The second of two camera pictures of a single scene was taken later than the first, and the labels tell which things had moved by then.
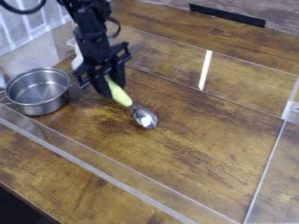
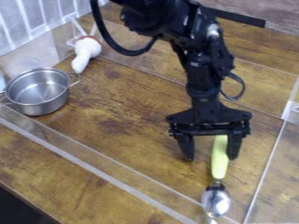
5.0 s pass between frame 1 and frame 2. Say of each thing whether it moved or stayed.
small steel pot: stayed
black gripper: moved
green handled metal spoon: moved
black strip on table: stayed
